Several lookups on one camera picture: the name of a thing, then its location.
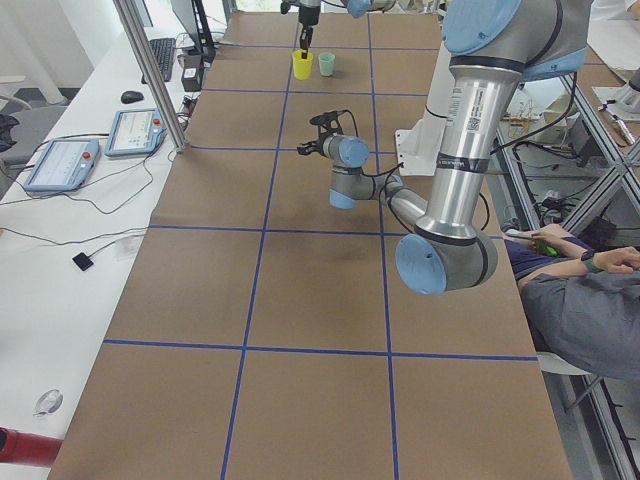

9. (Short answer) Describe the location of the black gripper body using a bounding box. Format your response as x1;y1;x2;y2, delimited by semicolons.
298;3;320;26
309;112;344;154

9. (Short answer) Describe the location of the yellow plastic cup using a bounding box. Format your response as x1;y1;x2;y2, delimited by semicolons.
292;49;314;80

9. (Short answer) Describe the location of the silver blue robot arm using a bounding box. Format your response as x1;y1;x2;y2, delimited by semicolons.
297;1;591;295
281;0;395;59

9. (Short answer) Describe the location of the green plastic cup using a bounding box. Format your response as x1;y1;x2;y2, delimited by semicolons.
318;52;336;77

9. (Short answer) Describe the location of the black small box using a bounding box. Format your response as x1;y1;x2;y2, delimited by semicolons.
181;55;204;92

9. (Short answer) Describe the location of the black keyboard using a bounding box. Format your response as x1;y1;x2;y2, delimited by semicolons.
149;37;176;82

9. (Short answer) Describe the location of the far blue teach pendant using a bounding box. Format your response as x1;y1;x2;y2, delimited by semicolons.
105;109;166;157

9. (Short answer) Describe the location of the blue teach pendant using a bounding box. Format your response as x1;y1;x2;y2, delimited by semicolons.
23;139;100;192
105;109;166;157

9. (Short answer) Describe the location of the black computer mouse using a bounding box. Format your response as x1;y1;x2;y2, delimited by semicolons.
120;90;144;105

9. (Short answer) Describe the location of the near blue teach pendant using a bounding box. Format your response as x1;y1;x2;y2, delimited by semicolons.
23;139;100;192

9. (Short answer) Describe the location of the small black square pad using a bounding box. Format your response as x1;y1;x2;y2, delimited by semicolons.
72;252;94;271

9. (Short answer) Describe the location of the seated person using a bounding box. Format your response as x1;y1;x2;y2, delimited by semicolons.
502;224;639;381

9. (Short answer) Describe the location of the red cylinder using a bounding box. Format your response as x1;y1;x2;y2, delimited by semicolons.
1;427;63;467

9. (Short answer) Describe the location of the black camera cable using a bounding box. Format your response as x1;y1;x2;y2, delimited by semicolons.
329;108;494;234

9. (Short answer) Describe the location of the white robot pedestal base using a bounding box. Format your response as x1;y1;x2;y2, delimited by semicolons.
395;34;455;177

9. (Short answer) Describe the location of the aluminium frame post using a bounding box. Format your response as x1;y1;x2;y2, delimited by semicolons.
113;0;187;153

